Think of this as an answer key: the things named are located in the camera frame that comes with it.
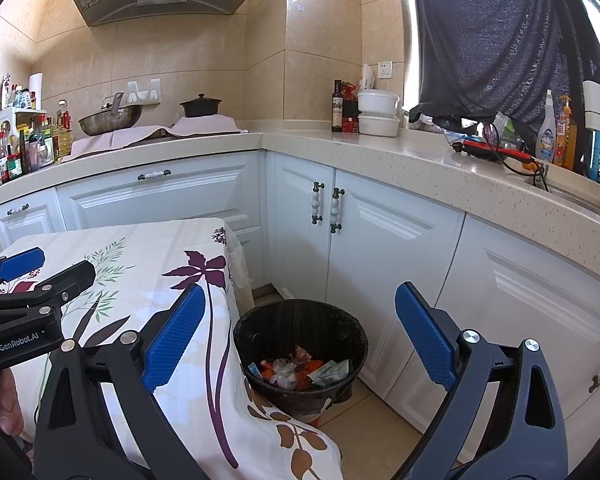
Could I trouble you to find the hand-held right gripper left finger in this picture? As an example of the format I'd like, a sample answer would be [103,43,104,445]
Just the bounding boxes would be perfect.
[32,284,208,480]

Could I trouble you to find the white squeezed tube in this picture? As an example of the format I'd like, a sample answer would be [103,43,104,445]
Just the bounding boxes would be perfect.
[312,359,351,387]

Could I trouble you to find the black cable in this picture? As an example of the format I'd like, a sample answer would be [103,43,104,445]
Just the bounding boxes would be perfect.
[485,125,551,191]

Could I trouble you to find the pale stove cover cloth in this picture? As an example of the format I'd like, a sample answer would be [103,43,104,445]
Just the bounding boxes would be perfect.
[62,116,243,161]

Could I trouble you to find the green packet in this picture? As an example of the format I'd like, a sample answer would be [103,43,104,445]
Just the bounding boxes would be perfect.
[495,112,523,143]

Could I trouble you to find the person's left hand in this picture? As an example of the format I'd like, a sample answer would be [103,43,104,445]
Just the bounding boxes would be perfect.
[0,371,24,434]

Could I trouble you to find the wide white cabinet front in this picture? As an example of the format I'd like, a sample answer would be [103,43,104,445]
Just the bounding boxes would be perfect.
[57,152,263,233]

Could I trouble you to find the white spice rack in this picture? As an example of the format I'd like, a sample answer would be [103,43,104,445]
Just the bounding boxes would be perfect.
[0,107,48,133]

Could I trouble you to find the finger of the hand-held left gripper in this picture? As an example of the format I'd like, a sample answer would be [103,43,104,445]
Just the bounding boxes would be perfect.
[0,259,97,312]
[0,246,47,292]

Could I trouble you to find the white cabinet door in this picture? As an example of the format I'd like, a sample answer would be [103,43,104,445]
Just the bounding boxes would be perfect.
[275,155,336,311]
[0,187,63,248]
[385,217,600,461]
[327,170,466,406]

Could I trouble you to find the red packet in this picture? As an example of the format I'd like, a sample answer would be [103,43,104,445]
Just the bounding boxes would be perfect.
[341,82,361,133]

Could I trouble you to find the black lidded pot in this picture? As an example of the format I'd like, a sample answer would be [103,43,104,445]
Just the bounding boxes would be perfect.
[180,93,223,119]

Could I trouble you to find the clear plastic bag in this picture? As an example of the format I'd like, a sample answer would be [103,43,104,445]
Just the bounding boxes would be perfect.
[272,357,301,388]

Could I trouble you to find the paper towel roll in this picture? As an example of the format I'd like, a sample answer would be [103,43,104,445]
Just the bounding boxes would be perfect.
[28,72,45,110]

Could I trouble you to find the black trash bin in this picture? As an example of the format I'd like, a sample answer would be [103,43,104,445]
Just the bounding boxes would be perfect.
[232,299,370,416]

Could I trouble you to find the beige kitchen countertop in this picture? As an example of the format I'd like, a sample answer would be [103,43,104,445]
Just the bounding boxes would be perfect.
[0,130,600,286]

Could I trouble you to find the orange detergent bottle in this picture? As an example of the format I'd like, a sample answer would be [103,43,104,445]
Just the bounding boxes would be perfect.
[555,94,578,171]

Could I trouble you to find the white spray bottle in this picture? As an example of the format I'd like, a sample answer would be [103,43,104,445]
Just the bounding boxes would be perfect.
[535,90,556,162]

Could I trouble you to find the floral tablecloth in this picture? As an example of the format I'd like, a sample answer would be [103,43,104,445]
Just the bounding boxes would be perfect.
[0,217,343,480]

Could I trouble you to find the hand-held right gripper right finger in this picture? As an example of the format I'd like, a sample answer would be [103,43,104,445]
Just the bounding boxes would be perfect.
[394,281,571,480]

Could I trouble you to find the steel wok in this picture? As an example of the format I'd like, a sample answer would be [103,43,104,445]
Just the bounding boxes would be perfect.
[78,92,143,137]

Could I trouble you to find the red black appliance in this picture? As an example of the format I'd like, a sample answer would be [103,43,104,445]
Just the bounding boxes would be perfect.
[452,137,528,161]

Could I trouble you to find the group of condiment bottles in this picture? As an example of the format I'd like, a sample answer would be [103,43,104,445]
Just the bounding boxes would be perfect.
[0,75,76,183]

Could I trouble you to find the dark glass bottle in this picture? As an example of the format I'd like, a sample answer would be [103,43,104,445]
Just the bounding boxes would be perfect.
[331,80,343,133]

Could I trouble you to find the white lidded container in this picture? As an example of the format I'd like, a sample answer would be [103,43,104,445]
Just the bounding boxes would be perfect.
[357,89,400,115]
[357,112,400,137]

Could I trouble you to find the dark curtain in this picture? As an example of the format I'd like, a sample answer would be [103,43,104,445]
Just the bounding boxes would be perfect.
[410,0,600,133]

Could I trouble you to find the white wall holder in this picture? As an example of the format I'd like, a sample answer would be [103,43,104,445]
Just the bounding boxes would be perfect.
[127,79,161,106]

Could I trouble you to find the crumpled rags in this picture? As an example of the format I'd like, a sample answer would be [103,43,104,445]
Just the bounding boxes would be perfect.
[407,112,476,136]

